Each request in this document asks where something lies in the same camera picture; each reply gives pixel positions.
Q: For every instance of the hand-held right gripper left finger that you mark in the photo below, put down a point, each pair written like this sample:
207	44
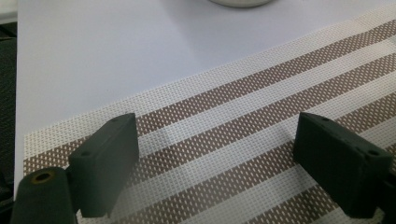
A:
104	165

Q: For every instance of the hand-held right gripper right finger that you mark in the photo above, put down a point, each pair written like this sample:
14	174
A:
339	168

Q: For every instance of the brown striped woven placemat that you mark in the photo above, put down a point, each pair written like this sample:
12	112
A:
236	137

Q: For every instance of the white bowl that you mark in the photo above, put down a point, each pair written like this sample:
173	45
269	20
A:
240	2

